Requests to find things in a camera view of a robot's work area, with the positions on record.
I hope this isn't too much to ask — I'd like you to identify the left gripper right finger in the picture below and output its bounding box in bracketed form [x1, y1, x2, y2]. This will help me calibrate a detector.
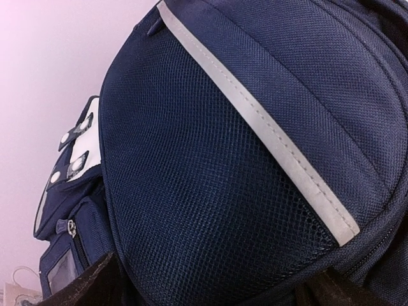
[298, 268, 367, 305]

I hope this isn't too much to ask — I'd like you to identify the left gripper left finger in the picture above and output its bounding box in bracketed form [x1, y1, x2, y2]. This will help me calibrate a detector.
[38, 252, 124, 306]

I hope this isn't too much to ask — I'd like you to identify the navy blue backpack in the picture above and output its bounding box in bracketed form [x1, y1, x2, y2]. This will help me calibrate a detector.
[34, 1, 407, 305]

